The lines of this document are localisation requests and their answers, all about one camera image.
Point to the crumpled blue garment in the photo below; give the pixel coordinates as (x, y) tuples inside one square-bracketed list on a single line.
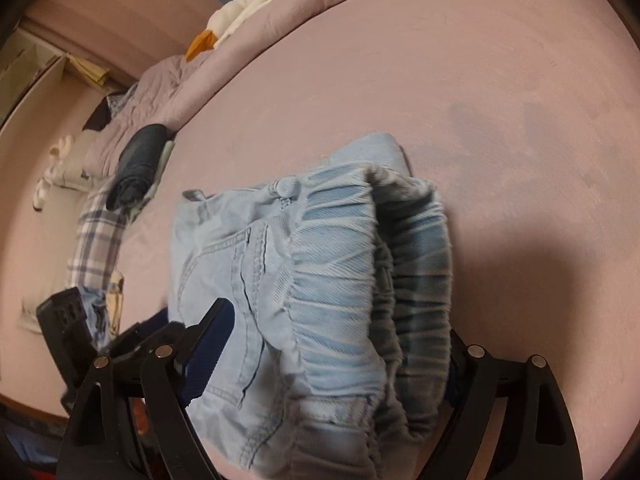
[(97, 320)]

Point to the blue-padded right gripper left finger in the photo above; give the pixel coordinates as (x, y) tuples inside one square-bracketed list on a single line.
[(129, 420)]

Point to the pink quilted duvet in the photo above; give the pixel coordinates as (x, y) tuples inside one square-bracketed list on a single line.
[(473, 91)]

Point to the folded dark denim garment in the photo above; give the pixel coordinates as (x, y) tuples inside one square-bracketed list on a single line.
[(137, 167)]

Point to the plaid pillow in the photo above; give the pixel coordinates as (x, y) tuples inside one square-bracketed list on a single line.
[(98, 237)]

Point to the small white plush toy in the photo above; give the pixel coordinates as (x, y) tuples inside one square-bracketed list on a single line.
[(57, 154)]

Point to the folded pale green garment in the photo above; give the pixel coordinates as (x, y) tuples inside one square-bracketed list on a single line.
[(134, 212)]

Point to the beige cloth item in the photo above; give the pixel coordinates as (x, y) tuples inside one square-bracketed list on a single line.
[(114, 299)]

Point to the light blue denim pants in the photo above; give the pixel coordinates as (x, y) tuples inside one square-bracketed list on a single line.
[(340, 279)]

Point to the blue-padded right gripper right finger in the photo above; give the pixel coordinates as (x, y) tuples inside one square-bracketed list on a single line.
[(536, 439)]

